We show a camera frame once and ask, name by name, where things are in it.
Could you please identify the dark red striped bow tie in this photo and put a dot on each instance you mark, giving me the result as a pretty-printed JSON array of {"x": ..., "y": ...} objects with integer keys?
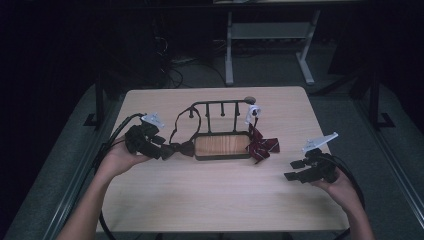
[{"x": 263, "y": 146}]

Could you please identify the white metal desk frame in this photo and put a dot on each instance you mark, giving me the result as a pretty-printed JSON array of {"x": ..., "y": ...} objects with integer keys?
[{"x": 270, "y": 30}]

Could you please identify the black bow tie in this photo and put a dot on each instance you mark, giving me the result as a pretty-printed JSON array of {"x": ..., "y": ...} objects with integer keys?
[{"x": 186, "y": 149}]

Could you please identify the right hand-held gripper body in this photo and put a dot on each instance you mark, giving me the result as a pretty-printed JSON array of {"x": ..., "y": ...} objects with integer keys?
[{"x": 321, "y": 170}]

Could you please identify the small grey round disc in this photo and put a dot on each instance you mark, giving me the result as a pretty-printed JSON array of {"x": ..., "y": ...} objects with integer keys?
[{"x": 250, "y": 99}]

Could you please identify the black metal stand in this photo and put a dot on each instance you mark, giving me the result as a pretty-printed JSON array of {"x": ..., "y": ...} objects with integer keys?
[
  {"x": 99, "y": 106},
  {"x": 375, "y": 106}
]

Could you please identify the grey metal floor rail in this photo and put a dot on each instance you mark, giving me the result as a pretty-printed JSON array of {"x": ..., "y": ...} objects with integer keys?
[
  {"x": 396, "y": 166},
  {"x": 66, "y": 200}
]

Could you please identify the person's left hand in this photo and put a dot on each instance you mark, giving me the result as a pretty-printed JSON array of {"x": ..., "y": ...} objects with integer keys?
[{"x": 116, "y": 160}]

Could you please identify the black hook rack wooden base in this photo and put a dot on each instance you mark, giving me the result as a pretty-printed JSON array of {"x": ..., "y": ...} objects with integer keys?
[{"x": 222, "y": 145}]

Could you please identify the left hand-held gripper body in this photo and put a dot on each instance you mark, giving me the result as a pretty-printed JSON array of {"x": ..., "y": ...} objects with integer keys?
[{"x": 141, "y": 141}]

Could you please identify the person's right hand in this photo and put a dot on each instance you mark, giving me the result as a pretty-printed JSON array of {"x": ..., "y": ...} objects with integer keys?
[{"x": 343, "y": 190}]

